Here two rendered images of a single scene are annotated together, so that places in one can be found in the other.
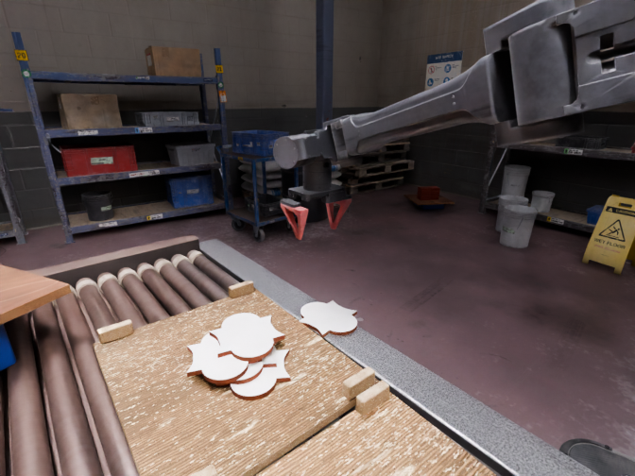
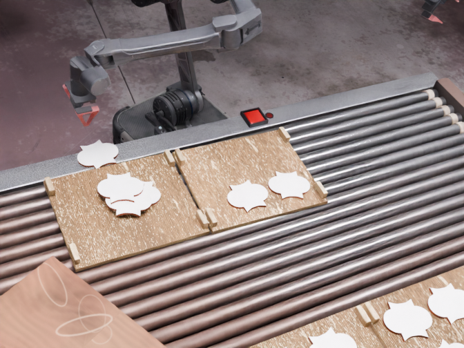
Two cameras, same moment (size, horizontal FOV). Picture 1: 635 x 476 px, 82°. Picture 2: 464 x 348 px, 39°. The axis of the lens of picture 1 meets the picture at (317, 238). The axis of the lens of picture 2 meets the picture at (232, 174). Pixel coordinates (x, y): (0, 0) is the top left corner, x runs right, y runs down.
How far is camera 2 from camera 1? 182 cm
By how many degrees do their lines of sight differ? 72
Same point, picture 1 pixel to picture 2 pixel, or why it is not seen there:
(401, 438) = (199, 158)
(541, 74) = (236, 39)
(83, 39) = not seen: outside the picture
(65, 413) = (131, 275)
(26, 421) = (131, 290)
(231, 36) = not seen: outside the picture
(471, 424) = (195, 137)
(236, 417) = (168, 205)
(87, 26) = not seen: outside the picture
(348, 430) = (189, 172)
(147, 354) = (102, 239)
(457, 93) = (206, 43)
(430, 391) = (174, 140)
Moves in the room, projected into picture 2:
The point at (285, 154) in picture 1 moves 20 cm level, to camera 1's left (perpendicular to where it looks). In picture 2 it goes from (99, 88) to (71, 133)
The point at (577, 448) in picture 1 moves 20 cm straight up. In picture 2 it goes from (120, 120) to (121, 89)
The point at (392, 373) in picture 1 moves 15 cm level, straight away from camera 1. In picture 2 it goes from (157, 147) to (120, 129)
